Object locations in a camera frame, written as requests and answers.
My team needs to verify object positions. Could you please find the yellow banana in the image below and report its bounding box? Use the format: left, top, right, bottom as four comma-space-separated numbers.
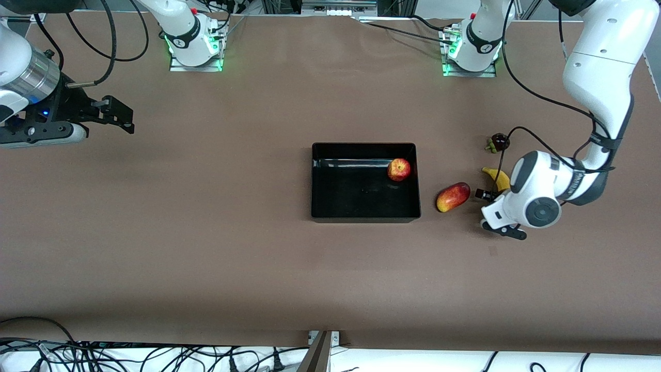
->
482, 166, 512, 193

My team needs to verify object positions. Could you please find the red yellow apple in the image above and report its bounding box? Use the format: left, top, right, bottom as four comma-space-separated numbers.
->
387, 158, 412, 182

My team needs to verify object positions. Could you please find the black rectangular box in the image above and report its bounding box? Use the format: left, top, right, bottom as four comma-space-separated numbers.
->
310, 143, 421, 224

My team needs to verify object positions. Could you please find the red yellow mango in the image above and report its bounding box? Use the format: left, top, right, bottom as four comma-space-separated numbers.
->
436, 182, 471, 213

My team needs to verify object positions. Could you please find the dark purple mangosteen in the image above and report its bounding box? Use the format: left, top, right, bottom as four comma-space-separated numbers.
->
485, 133, 511, 153

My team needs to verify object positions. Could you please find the brown table cover sheet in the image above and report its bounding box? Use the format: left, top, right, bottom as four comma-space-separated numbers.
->
0, 10, 661, 356

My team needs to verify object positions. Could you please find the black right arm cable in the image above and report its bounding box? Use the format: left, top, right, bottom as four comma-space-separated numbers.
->
31, 0, 150, 87

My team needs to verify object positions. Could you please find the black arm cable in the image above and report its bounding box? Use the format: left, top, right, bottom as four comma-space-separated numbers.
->
31, 0, 150, 87
493, 0, 618, 199

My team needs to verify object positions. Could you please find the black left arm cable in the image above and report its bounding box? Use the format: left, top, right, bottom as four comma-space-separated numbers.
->
493, 0, 618, 199

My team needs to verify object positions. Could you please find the black cable across table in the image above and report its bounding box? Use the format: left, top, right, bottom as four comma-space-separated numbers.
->
361, 20, 458, 46

